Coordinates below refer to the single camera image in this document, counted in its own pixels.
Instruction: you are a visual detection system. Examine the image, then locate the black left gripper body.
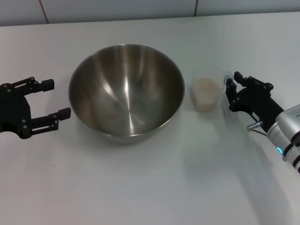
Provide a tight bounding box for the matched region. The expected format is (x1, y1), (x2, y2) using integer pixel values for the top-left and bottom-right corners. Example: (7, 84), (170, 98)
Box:
(0, 82), (33, 141)

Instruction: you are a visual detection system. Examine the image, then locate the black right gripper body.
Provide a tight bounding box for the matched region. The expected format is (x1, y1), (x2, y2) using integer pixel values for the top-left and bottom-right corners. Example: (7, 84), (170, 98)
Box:
(230, 86), (285, 134)

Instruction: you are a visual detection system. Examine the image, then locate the clear plastic measuring cup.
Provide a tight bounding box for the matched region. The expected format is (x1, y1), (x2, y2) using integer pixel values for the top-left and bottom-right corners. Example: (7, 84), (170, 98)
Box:
(191, 67), (233, 113)

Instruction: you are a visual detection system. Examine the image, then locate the stainless steel mixing bowl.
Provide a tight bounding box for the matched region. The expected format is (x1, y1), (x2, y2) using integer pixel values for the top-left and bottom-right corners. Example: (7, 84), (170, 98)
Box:
(68, 44), (185, 145)

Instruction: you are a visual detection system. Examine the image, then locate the right gripper silver cable plug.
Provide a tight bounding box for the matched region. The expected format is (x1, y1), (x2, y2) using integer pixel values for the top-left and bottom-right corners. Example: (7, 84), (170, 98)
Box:
(246, 120), (267, 136)

